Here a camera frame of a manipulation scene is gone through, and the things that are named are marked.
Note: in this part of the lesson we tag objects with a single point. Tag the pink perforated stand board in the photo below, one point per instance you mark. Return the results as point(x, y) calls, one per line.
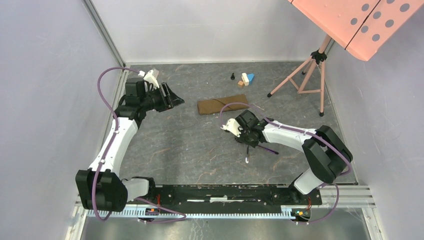
point(361, 27)

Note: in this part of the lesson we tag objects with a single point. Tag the pink tripod stand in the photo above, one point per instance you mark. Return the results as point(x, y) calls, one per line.
point(314, 61)

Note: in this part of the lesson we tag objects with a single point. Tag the silver fork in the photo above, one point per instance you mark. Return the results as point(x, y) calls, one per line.
point(247, 156)

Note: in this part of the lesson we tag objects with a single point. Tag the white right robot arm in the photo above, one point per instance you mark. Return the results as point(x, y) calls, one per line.
point(327, 155)

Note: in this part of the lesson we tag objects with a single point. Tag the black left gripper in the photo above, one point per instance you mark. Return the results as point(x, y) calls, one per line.
point(168, 102)

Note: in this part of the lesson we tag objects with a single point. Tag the small tan wooden cube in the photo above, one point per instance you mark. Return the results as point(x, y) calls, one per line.
point(240, 84)

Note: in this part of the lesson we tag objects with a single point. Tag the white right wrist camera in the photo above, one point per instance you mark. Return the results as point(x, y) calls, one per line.
point(232, 126)

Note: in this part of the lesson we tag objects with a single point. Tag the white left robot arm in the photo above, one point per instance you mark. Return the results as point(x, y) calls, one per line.
point(100, 186)

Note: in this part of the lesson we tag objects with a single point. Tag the cream toy brick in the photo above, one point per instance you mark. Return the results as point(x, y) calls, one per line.
point(245, 79)

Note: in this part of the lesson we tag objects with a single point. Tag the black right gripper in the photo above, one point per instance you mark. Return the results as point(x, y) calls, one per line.
point(253, 144)

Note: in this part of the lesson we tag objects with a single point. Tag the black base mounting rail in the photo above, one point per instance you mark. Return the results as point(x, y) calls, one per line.
point(230, 198)

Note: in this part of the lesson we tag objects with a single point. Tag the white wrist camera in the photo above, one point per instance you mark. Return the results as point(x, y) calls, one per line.
point(150, 77)
point(232, 126)

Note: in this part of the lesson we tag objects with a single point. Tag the brown cloth napkin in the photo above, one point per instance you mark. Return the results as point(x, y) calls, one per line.
point(214, 105)

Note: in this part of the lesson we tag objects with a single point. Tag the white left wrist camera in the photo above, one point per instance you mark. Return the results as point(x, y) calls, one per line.
point(150, 77)

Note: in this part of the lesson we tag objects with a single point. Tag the blue wooden triangle block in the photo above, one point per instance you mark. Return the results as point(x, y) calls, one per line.
point(250, 77)

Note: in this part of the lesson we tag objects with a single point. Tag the purple spoon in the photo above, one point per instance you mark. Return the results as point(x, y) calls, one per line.
point(268, 149)

